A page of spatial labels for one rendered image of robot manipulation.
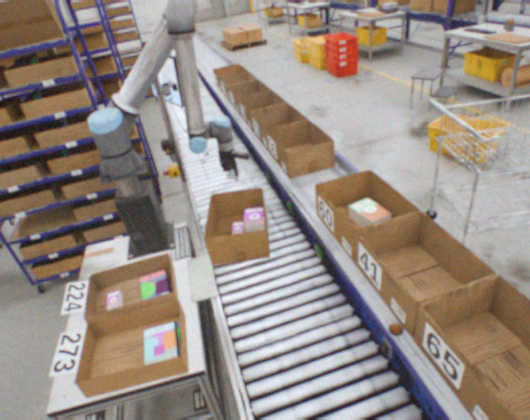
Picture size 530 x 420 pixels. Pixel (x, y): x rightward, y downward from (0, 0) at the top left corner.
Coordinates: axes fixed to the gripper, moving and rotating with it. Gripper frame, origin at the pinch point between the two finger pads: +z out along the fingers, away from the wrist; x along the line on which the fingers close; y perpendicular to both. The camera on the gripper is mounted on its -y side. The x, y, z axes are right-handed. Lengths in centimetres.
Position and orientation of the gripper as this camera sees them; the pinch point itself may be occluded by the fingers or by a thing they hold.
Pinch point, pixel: (237, 179)
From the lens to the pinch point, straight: 212.0
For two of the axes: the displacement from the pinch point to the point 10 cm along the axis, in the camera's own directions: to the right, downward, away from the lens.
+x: 3.0, 5.1, -8.1
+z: 1.4, 8.2, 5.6
